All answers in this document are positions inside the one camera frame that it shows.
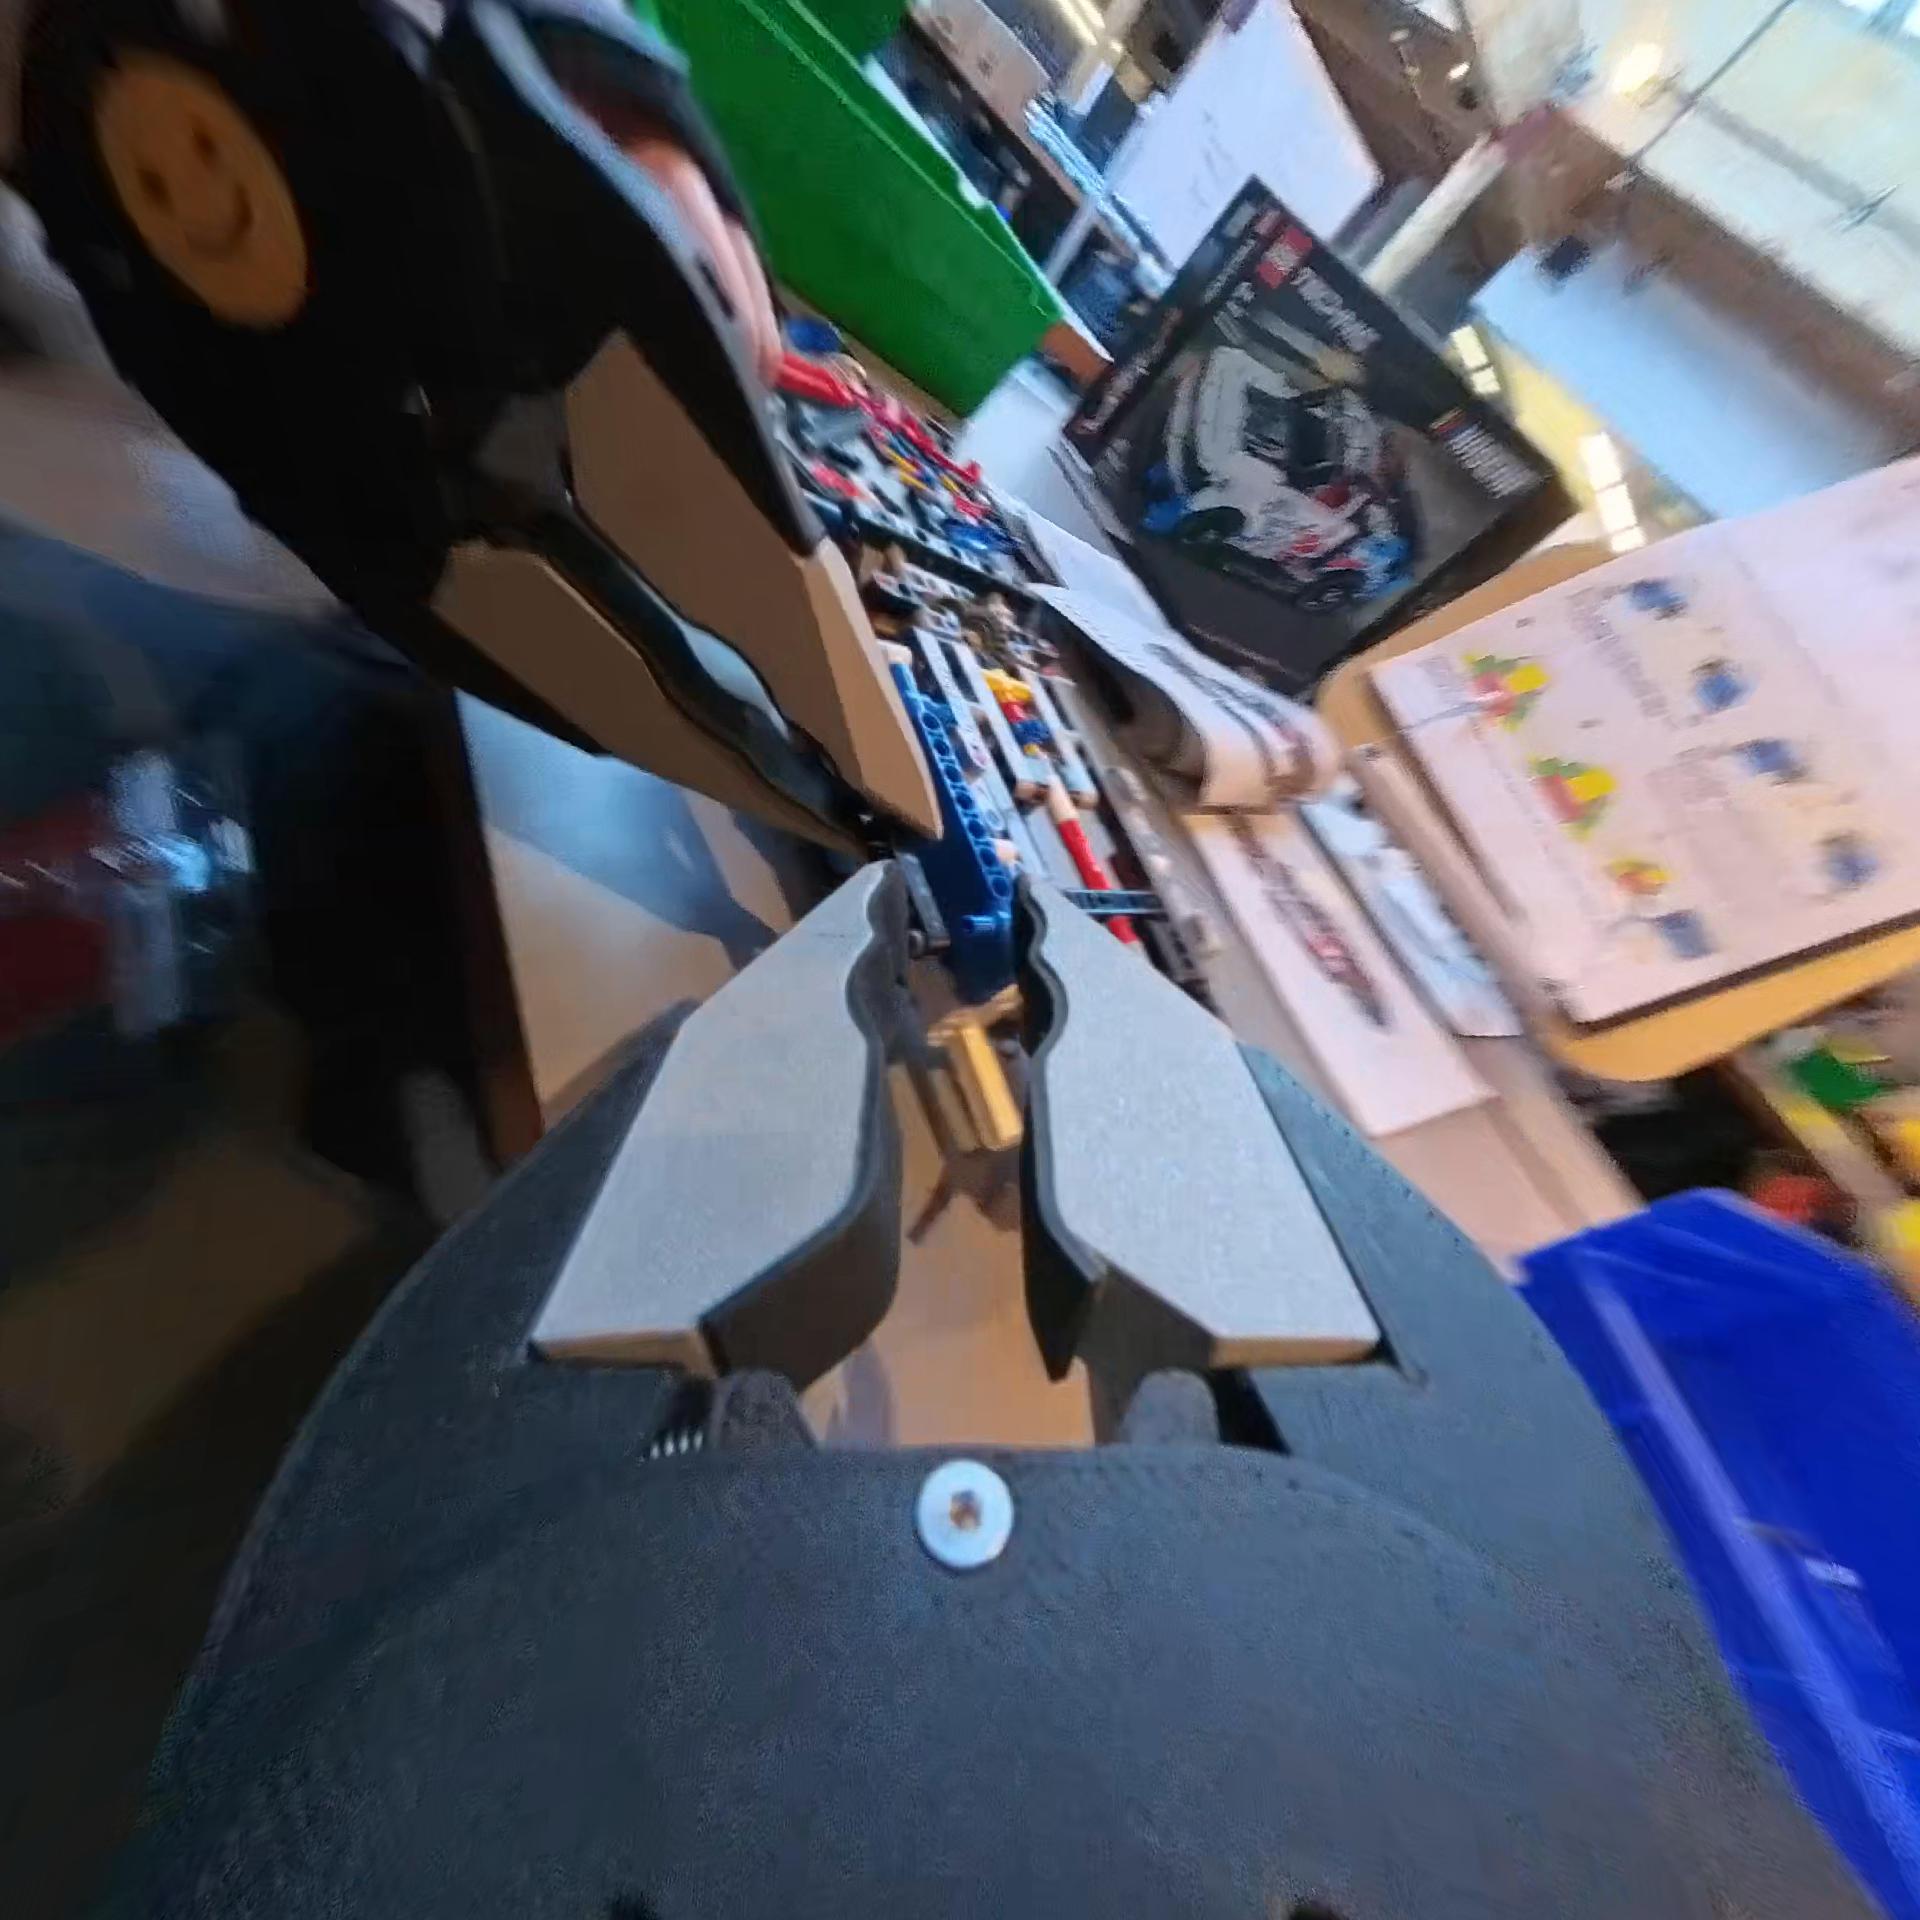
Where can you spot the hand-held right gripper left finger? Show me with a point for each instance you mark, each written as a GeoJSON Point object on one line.
{"type": "Point", "coordinates": [735, 1171]}

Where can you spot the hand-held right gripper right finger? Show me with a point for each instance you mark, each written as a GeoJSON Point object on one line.
{"type": "Point", "coordinates": [1186, 1186]}

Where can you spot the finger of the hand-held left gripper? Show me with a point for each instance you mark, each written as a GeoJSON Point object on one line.
{"type": "Point", "coordinates": [556, 629]}
{"type": "Point", "coordinates": [705, 525]}

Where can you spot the toy brick vehicle chassis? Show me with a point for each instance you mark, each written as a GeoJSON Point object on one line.
{"type": "Point", "coordinates": [974, 839]}

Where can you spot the light grey desk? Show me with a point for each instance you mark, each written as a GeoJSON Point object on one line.
{"type": "Point", "coordinates": [630, 839]}

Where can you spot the person's left hand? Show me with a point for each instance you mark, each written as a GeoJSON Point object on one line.
{"type": "Point", "coordinates": [722, 254]}

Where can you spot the pile of loose toy bricks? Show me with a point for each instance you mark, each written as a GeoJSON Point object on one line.
{"type": "Point", "coordinates": [901, 436]}

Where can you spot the flat instruction booklet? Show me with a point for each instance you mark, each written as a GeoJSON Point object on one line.
{"type": "Point", "coordinates": [1321, 991]}

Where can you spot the green plastic bin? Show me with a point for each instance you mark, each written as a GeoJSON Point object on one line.
{"type": "Point", "coordinates": [870, 196]}

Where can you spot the person's dark clothing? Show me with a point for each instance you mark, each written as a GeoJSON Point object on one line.
{"type": "Point", "coordinates": [165, 629]}

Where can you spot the clear plastic badge holder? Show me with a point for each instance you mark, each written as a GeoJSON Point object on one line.
{"type": "Point", "coordinates": [150, 869]}

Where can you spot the wooden board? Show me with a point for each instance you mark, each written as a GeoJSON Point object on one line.
{"type": "Point", "coordinates": [1695, 1037]}

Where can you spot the black toy car box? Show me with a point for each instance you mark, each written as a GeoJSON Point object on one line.
{"type": "Point", "coordinates": [1291, 451]}

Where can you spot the blue plastic bin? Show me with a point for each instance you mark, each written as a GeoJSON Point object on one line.
{"type": "Point", "coordinates": [1771, 1470]}

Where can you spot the printed instruction sheet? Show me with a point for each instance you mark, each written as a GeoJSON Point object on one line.
{"type": "Point", "coordinates": [1681, 750]}

